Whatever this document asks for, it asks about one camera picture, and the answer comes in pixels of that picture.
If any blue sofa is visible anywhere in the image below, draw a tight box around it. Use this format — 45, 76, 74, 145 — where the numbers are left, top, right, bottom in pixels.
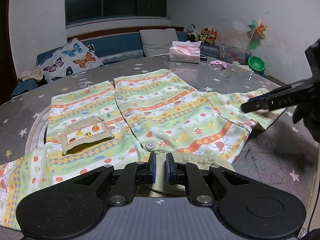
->
11, 31, 223, 98

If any grey cushion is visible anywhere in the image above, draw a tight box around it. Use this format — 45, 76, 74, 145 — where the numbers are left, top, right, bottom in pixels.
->
139, 28, 178, 57

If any colourful paper pinwheel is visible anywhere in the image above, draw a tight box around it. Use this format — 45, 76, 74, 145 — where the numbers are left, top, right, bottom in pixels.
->
246, 20, 267, 50

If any pink hair scrunchie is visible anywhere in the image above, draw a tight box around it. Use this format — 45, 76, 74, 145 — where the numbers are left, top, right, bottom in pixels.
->
210, 60, 227, 69

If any dark window with green frame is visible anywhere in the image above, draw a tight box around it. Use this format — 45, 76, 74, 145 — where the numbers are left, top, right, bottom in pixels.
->
64, 0, 168, 27

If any butterfly print pillow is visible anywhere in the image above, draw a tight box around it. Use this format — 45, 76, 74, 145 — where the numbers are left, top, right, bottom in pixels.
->
36, 38, 103, 83

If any clear plastic storage box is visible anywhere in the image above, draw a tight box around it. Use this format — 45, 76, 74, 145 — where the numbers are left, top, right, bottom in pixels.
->
219, 44, 252, 65

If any orange fox plush toy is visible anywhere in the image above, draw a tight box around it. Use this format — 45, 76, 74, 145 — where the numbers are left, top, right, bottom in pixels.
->
206, 29, 217, 44

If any green plastic bowl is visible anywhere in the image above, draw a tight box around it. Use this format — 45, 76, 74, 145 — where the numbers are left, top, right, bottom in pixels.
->
248, 56, 265, 74

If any pink tissue pack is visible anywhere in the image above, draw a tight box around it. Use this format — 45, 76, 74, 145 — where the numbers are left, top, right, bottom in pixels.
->
169, 41, 201, 63

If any right gloved hand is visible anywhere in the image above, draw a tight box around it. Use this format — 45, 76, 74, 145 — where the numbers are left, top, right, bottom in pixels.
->
292, 105, 320, 142

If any colourful patterned children's garment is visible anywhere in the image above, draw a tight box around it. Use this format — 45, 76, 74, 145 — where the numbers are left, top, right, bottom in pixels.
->
1, 69, 281, 230

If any crumpled beige cloth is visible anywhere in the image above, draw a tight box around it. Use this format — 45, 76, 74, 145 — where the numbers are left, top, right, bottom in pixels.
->
17, 68, 43, 82

